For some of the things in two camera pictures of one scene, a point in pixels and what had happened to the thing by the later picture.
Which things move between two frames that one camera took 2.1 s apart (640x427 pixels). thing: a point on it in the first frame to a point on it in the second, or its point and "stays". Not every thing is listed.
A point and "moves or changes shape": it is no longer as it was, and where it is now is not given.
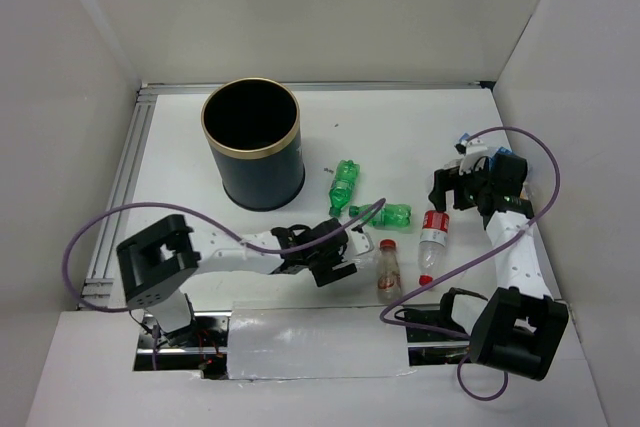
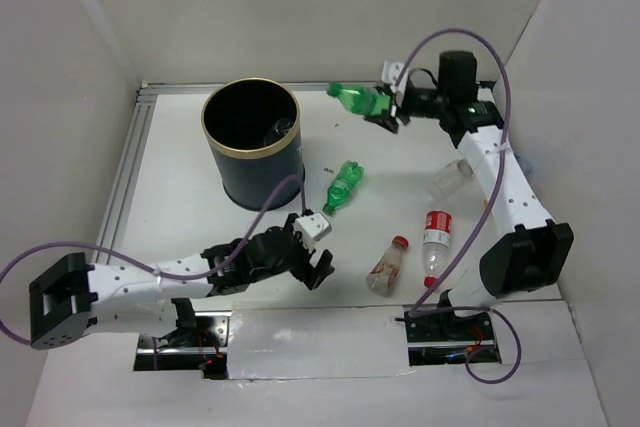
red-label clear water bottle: [432, 245] stays
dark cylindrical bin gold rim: [253, 127] stays
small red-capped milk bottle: [389, 290] moves or changes shape
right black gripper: [450, 179] to [387, 122]
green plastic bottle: [342, 185] stays
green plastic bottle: [390, 214] to [361, 100]
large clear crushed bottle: [363, 268] to [278, 129]
